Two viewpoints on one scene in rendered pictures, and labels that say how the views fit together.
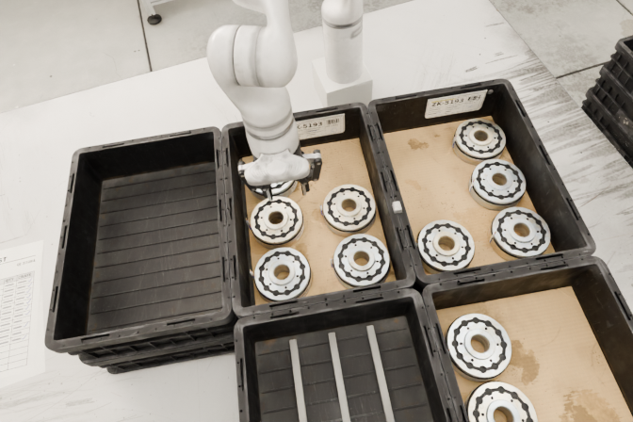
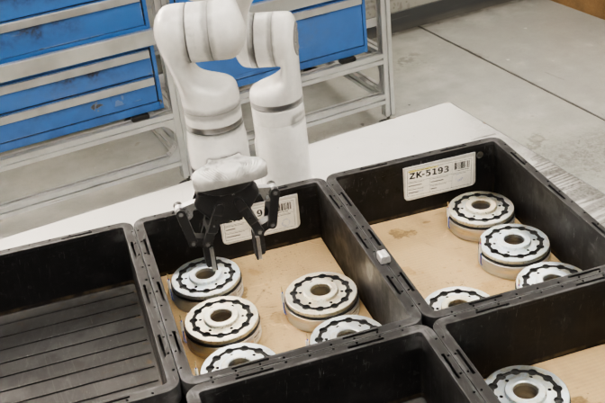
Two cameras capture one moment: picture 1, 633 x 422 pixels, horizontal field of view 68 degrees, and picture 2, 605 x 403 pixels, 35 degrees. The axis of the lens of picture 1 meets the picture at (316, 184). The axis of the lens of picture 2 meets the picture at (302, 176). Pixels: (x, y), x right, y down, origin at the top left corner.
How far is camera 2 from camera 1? 66 cm
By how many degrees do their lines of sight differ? 30
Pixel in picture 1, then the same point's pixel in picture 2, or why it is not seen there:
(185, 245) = (89, 376)
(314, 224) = (275, 327)
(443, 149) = (437, 233)
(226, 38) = (176, 7)
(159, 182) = (40, 317)
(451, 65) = not seen: hidden behind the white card
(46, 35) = not seen: outside the picture
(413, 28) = (375, 152)
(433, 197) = (435, 278)
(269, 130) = (219, 119)
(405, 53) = not seen: hidden behind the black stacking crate
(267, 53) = (218, 13)
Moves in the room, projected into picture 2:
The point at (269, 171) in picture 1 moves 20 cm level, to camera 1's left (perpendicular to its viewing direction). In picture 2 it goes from (221, 169) to (50, 203)
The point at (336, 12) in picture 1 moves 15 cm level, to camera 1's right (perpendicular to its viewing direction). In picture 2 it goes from (270, 91) to (355, 76)
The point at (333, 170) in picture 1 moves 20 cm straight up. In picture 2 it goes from (293, 273) to (279, 155)
